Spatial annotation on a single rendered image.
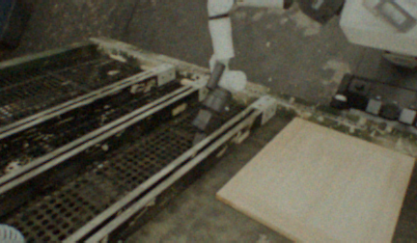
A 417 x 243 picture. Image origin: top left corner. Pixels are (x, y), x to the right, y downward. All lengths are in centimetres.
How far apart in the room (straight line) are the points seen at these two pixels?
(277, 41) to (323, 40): 33
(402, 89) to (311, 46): 70
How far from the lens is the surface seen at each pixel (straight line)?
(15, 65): 191
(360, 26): 97
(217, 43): 107
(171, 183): 89
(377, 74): 215
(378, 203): 105
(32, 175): 101
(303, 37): 250
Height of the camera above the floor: 218
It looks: 60 degrees down
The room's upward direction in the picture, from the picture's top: 63 degrees counter-clockwise
